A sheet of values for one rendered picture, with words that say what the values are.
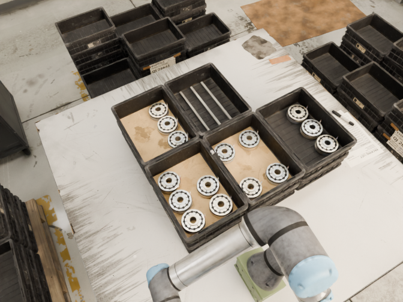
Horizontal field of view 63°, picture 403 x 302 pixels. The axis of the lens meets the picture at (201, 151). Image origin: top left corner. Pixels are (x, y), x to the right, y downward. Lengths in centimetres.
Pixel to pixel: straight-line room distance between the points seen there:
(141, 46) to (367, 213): 193
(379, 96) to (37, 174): 260
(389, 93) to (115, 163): 195
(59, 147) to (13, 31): 237
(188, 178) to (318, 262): 86
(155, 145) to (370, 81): 172
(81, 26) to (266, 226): 247
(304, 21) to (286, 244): 310
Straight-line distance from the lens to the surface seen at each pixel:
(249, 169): 156
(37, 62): 366
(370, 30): 317
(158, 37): 274
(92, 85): 282
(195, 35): 289
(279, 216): 86
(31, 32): 404
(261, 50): 227
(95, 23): 302
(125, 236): 162
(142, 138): 169
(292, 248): 84
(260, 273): 134
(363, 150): 192
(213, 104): 177
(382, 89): 272
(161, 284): 99
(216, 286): 152
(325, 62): 294
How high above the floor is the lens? 220
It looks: 59 degrees down
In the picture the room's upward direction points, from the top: 4 degrees counter-clockwise
